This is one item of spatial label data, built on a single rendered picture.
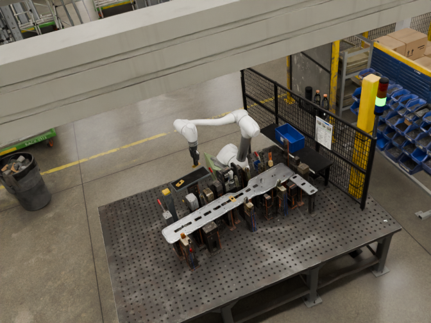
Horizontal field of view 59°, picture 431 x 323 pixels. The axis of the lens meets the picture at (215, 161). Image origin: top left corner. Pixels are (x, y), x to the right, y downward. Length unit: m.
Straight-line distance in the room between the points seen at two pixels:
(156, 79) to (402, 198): 4.63
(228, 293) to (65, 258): 2.35
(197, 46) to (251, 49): 0.09
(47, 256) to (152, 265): 1.85
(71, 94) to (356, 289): 3.84
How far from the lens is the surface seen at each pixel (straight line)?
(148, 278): 3.58
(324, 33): 0.70
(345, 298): 4.15
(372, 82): 3.17
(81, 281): 4.73
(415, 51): 6.26
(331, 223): 3.76
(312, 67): 5.61
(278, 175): 3.74
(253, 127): 3.54
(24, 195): 5.62
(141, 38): 0.58
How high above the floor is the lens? 3.58
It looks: 40 degrees down
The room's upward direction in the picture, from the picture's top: 10 degrees counter-clockwise
